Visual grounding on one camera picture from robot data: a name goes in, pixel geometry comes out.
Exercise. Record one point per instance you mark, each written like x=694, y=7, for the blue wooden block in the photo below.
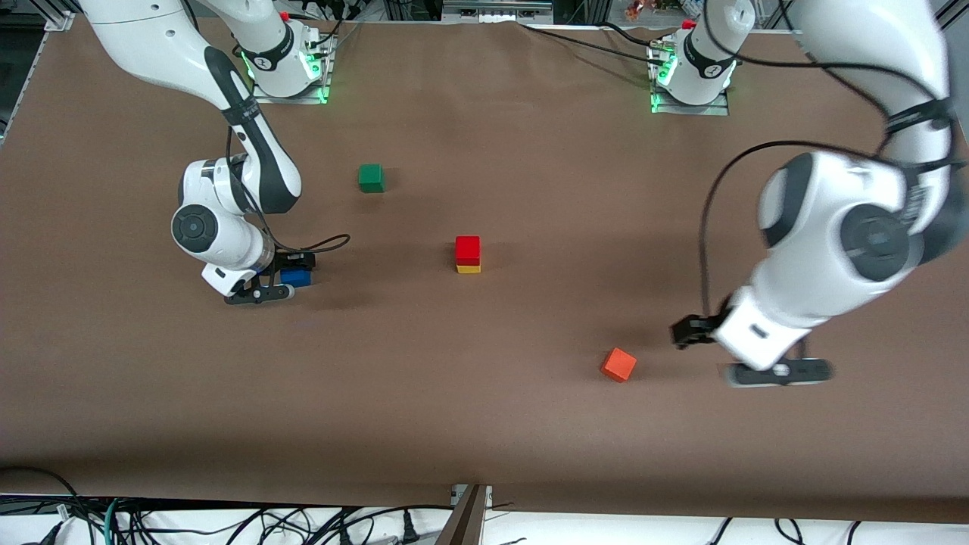
x=297, y=278

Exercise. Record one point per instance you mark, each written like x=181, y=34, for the red wooden block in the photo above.
x=468, y=250

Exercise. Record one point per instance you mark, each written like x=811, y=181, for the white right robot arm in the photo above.
x=151, y=38

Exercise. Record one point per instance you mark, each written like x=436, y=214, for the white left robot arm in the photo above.
x=833, y=250

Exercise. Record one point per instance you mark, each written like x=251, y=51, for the orange wooden block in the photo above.
x=618, y=365

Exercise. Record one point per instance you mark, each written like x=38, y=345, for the green wooden block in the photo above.
x=371, y=179

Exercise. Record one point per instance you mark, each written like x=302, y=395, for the colourful small toys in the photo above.
x=651, y=7

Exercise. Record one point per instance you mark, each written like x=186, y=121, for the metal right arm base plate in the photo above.
x=303, y=99

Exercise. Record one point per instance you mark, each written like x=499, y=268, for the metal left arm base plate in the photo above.
x=696, y=110

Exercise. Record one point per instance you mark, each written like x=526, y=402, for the metal post with bracket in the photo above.
x=463, y=522

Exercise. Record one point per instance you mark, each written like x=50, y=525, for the silver metal rail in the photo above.
x=496, y=9

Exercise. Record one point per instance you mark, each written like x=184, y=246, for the aluminium frame profile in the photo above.
x=60, y=21

